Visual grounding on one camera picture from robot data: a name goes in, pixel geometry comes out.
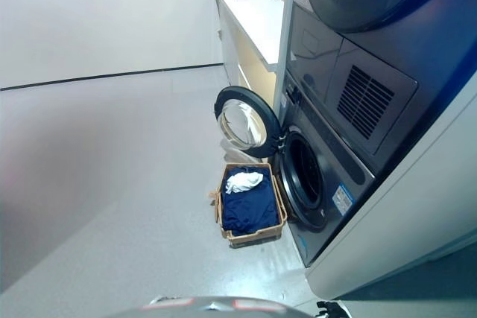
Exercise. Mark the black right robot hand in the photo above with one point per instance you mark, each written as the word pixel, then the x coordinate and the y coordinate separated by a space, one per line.
pixel 333 310

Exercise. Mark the white garment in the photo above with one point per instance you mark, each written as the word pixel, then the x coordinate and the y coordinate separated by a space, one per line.
pixel 242 182

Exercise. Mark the woven wicker laundry basket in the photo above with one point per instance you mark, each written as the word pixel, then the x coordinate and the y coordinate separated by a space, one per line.
pixel 257 234

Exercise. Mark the grey front-load washing machine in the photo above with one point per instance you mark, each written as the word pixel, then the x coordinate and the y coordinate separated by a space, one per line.
pixel 335 191

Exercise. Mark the white blue energy label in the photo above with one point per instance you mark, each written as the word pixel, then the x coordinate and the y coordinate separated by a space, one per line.
pixel 343 200

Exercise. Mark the dark blue garment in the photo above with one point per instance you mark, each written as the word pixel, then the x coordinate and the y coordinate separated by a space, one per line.
pixel 249 210

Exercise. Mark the round glass washer door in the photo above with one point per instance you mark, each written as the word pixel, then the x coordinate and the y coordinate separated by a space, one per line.
pixel 242 124

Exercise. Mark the dryer vent grille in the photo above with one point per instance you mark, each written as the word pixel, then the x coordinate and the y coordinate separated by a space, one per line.
pixel 365 102

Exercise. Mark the dark grey stacked dryer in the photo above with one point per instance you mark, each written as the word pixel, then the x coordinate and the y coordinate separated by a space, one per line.
pixel 328 57

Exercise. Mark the white counter cabinet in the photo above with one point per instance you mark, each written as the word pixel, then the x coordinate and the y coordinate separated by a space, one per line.
pixel 257 27

